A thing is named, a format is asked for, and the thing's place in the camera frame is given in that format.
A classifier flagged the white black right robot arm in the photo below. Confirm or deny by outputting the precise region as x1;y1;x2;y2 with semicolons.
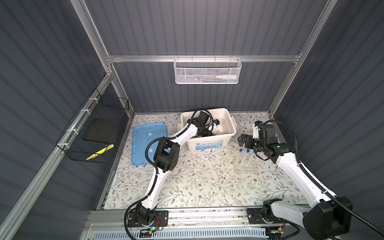
238;121;353;240

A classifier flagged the white tube in basket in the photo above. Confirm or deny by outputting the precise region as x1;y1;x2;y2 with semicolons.
216;75;238;81

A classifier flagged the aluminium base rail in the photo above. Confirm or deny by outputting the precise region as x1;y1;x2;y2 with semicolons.
80;205;304;240

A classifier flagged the black foam pad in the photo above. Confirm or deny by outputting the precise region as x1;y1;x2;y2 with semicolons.
83;119;119;144

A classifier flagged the blue plastic bin lid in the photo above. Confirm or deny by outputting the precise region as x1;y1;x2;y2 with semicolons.
132;122;168;166

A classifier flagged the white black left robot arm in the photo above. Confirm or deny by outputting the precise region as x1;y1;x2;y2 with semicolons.
127;109;220;226

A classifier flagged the black wire wall basket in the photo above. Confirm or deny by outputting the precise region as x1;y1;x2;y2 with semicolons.
56;89;130;164

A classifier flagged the white plastic storage bin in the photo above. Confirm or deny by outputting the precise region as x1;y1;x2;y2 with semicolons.
186;108;237;152

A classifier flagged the black corrugated left cable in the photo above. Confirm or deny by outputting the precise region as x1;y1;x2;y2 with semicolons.
123;108;214;240

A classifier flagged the blue capped test tube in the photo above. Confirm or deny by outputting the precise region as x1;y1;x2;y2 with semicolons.
241;149;251;167
233;148;243;172
252;150;258;174

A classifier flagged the clear plastic test tube rack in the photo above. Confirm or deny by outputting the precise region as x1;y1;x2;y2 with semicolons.
233;149;258;178

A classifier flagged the white wire mesh basket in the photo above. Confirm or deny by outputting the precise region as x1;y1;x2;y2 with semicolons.
173;58;242;85

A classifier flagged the yellow black striped tape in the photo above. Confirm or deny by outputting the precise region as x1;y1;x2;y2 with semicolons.
86;144;114;161

